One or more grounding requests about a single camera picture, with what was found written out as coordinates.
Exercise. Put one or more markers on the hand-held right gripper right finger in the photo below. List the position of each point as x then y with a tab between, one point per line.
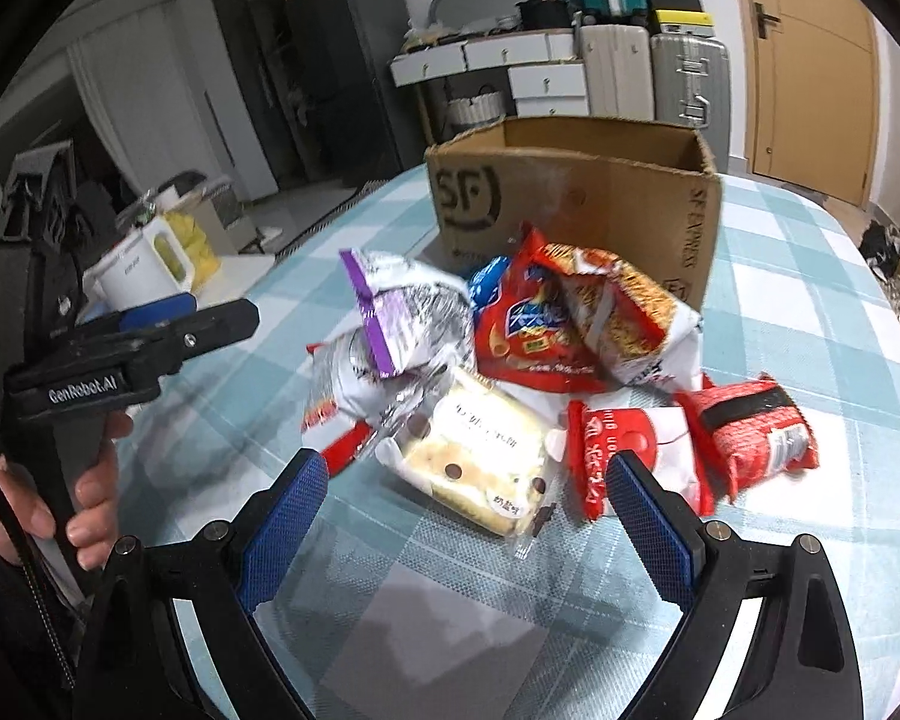
649	532

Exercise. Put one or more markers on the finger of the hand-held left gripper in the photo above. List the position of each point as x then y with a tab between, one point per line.
210	326
154	311

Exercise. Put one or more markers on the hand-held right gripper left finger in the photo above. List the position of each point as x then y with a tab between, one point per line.
285	532

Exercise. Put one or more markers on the red white snack packet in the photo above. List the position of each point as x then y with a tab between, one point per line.
645	439

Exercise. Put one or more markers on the red black snack packet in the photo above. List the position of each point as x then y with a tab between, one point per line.
750	427

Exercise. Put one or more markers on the white red-trimmed snack packet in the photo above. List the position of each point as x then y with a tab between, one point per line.
345	390

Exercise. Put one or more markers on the clear bread packet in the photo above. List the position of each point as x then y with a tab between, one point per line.
465	457

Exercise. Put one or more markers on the purple white snack packet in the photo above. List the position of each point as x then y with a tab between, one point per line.
412	300

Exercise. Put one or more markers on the clear red noodle snack packet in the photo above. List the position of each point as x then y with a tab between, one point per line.
630	315

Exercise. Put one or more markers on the red biscuit packet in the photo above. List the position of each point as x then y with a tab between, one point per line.
525	337

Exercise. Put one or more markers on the brown cardboard box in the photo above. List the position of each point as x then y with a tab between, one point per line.
570	180

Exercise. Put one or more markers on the person's left forearm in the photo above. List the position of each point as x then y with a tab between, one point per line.
0	630

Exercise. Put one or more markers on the person's left hand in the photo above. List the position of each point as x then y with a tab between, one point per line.
94	502

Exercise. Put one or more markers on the white kettle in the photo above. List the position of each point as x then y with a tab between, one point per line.
131	262

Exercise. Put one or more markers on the yellow plastic bag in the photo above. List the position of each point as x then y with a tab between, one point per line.
199	247

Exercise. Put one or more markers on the white slipper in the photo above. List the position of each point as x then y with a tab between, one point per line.
261	237

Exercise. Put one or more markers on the white curtain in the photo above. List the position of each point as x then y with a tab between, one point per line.
109	127

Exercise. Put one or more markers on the tall dark cabinet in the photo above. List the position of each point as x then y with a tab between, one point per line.
266	90

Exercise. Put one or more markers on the grey refrigerator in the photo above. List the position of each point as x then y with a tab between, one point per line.
352	75

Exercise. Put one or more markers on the woven laundry basket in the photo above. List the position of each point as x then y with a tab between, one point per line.
476	109

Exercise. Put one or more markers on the white drawer desk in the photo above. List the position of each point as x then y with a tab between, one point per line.
495	52

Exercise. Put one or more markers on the grey arched mirror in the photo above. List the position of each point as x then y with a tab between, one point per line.
472	4

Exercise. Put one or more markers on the silver suitcase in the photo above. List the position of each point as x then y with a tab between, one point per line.
690	79

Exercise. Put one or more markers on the black bag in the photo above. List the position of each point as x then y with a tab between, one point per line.
546	15

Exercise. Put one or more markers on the cream suitcase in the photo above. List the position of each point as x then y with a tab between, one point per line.
615	71

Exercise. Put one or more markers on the wooden door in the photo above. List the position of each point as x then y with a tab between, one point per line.
802	67

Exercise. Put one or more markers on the yellow black shoe box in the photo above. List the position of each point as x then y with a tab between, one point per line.
682	19

